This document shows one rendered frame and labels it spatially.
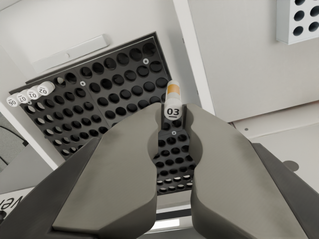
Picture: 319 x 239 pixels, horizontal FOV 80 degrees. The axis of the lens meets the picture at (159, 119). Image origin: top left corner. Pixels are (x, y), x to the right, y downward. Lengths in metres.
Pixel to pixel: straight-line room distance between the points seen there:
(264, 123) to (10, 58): 0.44
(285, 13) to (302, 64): 0.10
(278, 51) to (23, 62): 0.38
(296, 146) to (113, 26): 0.33
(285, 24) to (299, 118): 0.18
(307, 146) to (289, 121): 0.07
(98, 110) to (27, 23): 0.14
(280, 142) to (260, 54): 0.15
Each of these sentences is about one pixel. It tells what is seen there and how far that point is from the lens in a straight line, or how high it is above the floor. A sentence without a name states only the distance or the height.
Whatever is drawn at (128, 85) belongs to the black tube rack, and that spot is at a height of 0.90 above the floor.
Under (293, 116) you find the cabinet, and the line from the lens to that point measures 0.45.
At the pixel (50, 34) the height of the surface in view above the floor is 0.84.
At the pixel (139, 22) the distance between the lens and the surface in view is 0.26.
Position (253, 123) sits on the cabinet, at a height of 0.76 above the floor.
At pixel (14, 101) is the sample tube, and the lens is 0.26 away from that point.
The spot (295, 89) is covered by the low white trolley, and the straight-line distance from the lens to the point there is 0.42.
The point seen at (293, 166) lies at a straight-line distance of 0.35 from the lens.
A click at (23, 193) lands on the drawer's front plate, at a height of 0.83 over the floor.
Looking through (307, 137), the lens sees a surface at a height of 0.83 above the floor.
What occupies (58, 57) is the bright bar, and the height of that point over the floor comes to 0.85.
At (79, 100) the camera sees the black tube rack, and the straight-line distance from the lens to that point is 0.24.
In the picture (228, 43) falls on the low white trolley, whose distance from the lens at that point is 0.35.
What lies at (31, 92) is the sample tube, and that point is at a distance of 0.25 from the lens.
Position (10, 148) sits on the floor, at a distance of 1.95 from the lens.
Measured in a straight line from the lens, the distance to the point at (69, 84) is 0.23.
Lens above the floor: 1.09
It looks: 57 degrees down
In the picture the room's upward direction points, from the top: 174 degrees counter-clockwise
